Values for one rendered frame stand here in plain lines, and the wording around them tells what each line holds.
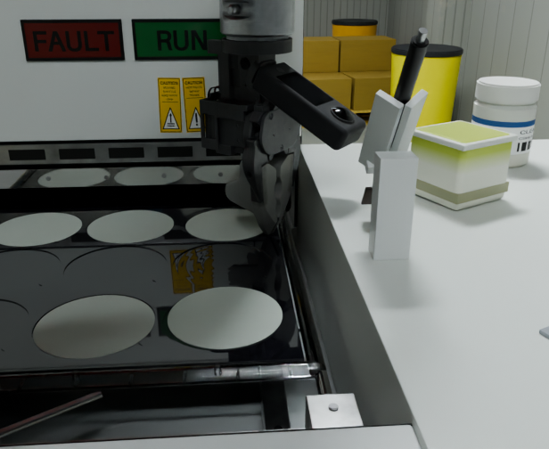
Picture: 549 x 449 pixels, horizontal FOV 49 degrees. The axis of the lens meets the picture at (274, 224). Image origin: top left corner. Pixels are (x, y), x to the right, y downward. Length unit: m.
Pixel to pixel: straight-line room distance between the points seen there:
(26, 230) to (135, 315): 0.25
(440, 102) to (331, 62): 1.48
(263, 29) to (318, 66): 4.64
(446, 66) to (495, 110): 3.27
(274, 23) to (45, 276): 0.33
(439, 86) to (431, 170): 3.40
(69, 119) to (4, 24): 0.13
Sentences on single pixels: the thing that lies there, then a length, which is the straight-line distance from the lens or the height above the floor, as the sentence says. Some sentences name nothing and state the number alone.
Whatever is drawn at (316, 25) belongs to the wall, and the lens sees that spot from 6.72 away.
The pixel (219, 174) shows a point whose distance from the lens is 0.80.
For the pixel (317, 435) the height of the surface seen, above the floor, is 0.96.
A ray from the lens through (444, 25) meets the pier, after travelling 4.75.
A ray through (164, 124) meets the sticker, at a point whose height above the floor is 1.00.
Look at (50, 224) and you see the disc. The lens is 0.77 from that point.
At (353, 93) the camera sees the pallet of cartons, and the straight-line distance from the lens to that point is 5.02.
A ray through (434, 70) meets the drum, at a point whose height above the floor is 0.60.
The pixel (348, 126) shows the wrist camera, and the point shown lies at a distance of 0.59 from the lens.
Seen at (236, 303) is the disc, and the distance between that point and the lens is 0.55.
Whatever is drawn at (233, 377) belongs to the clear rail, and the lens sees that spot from 0.47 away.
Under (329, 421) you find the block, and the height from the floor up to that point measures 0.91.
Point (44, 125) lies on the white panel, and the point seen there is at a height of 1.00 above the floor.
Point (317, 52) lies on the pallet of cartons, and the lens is 5.23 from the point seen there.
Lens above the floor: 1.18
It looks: 23 degrees down
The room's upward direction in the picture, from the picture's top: straight up
